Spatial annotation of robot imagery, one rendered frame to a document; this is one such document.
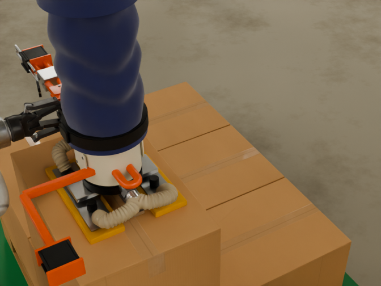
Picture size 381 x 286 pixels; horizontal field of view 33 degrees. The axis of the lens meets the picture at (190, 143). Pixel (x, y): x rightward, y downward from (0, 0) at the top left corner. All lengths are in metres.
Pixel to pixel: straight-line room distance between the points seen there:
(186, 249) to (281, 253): 0.66
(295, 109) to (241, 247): 1.72
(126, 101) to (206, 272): 0.55
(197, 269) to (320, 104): 2.32
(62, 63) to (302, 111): 2.51
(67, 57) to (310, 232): 1.22
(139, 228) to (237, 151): 1.05
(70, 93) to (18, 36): 3.19
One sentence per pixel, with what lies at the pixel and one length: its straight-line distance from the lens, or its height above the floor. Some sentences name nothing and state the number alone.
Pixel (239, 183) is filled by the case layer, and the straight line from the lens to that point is 2.55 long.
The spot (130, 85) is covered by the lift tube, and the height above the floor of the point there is 1.39.
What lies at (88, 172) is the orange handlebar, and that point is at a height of 1.14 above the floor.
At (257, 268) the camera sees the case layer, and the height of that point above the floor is 0.54.
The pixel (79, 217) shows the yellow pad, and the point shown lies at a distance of 1.77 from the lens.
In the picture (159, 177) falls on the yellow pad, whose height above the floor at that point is 1.03.
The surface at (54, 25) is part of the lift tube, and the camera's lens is 1.50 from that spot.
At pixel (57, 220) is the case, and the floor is 1.00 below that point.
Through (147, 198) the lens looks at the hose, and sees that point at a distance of 1.69.
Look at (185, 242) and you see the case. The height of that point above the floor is 1.01.
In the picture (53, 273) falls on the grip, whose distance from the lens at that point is 1.47.
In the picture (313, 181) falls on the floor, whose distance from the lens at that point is 3.42.
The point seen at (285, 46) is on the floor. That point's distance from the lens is 4.51.
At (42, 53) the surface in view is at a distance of 2.24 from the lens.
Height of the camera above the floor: 2.26
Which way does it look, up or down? 39 degrees down
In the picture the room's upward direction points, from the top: 1 degrees counter-clockwise
